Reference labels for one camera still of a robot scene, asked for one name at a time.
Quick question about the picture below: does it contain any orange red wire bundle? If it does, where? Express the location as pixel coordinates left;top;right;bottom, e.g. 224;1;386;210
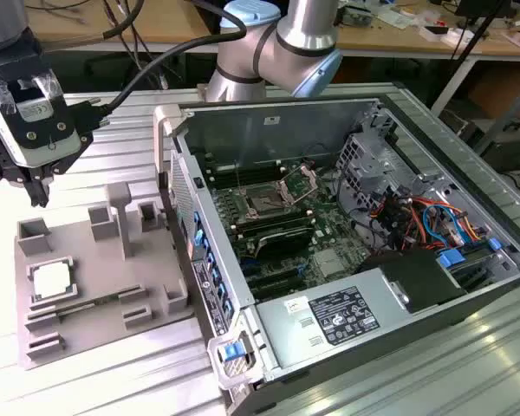
370;192;493;255

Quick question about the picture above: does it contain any silver drive cage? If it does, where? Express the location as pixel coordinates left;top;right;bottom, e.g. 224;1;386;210
334;101;447;218

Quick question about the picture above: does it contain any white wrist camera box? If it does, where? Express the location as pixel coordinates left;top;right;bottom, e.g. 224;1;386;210
0;97;94;170

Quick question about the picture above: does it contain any small grey taped camera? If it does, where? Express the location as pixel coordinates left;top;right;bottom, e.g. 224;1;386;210
7;76;64;126

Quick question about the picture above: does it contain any silver chipset heatsink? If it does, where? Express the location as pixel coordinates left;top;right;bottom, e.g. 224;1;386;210
314;250;352;276

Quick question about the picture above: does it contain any black expansion slot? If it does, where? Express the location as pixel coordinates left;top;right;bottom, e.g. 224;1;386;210
250;279;308;301
244;264;301;285

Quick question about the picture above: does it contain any metal socket cover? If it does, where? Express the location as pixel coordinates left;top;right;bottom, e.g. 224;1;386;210
278;164;321;205

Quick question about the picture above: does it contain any white box with black inset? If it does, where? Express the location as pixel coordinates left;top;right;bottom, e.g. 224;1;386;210
419;24;465;45

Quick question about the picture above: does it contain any small green circuit board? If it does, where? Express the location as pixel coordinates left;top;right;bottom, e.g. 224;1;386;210
344;8;374;27

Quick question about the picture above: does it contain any silver power supply unit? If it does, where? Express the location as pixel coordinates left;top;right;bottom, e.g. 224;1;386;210
253;266;413;378

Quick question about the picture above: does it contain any green RAM stick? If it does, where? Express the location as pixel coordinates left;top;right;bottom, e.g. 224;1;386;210
58;293;123;317

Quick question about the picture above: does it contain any black RAM slot bank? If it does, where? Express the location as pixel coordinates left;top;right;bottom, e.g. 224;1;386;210
206;160;283;188
231;206;314;237

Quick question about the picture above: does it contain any thick black camera cable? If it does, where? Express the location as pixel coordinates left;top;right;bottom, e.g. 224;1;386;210
64;0;249;131

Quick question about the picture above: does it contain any grey parts rack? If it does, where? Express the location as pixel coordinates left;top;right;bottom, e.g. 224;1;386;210
15;181;196;372

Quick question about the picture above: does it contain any black box under desk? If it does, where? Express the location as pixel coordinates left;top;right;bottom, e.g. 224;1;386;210
476;119;520;174

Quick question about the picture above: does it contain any silver square CPU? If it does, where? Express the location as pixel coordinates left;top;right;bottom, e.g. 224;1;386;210
32;262;74;301

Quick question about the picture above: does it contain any black expansion card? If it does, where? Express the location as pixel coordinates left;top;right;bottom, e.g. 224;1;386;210
253;227;314;262

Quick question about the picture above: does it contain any blue case latch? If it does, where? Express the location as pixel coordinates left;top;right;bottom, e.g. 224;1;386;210
224;341;246;361

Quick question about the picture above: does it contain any green motherboard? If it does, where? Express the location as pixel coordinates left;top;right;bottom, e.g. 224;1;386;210
203;151;374;304

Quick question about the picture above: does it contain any blue wire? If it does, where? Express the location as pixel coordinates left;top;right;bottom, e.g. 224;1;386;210
420;203;465;249

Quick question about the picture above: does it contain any CPU socket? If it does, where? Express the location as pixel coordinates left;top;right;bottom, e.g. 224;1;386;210
242;184;287;218

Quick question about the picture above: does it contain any open PC case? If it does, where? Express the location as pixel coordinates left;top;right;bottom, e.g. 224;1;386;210
153;94;520;416

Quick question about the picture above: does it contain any black fan shroud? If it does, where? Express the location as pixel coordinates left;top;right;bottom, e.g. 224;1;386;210
354;249;468;315

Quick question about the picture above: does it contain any black monitor stand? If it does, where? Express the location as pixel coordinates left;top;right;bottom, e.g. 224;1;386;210
454;0;515;29

